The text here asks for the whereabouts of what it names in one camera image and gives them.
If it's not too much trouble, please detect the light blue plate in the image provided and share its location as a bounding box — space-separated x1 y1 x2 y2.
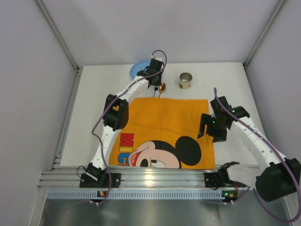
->
130 60 151 80

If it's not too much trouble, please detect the gold metal spoon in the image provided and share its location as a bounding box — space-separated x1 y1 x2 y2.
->
158 82 166 98

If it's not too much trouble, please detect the orange cartoon mouse towel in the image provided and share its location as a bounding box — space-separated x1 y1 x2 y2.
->
109 97 215 170

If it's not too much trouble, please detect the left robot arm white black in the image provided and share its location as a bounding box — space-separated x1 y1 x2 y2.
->
86 56 166 182

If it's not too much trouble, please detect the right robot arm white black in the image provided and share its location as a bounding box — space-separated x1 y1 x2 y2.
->
198 96 301 202

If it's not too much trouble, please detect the small metal cup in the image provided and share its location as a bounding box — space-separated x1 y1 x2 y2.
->
179 73 192 89

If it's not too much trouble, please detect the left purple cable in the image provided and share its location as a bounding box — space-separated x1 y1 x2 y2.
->
91 49 168 205

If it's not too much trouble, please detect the purple cable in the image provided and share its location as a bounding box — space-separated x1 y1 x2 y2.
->
91 49 168 205
213 87 301 223

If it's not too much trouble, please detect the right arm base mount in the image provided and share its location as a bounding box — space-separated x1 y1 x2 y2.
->
204 172 246 189

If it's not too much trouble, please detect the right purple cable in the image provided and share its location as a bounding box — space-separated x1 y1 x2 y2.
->
213 87 301 223

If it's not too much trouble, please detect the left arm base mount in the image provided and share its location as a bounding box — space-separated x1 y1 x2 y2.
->
79 173 122 188

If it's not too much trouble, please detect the aluminium rail beam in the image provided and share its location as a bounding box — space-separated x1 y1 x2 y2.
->
38 166 217 189

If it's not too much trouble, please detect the slotted cable duct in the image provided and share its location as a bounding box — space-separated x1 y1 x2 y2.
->
47 190 237 200

